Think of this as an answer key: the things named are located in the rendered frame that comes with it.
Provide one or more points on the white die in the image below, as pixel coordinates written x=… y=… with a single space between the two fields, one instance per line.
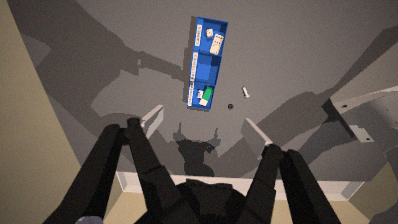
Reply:
x=209 y=33

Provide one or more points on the green and white eraser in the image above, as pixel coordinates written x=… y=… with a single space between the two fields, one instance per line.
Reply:
x=206 y=96

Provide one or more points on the cream domino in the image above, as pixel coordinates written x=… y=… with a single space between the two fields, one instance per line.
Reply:
x=216 y=44

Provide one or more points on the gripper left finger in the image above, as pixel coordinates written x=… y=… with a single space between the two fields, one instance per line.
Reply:
x=86 y=200

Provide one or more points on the blue rack of three labelled bins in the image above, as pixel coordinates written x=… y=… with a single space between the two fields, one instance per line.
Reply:
x=204 y=66

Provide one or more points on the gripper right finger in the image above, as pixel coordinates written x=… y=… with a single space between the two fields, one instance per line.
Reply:
x=306 y=200

